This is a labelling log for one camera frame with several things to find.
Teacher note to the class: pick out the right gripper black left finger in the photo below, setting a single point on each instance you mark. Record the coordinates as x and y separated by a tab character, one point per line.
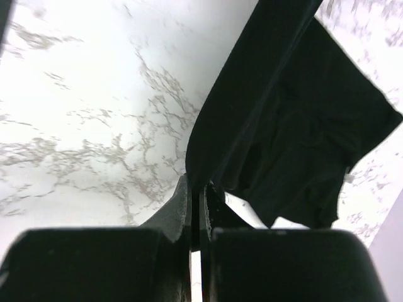
150	262

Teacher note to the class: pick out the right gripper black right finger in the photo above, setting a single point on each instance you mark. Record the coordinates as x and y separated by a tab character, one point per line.
241	263

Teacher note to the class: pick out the black t shirt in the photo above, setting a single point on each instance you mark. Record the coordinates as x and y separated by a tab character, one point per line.
288	116

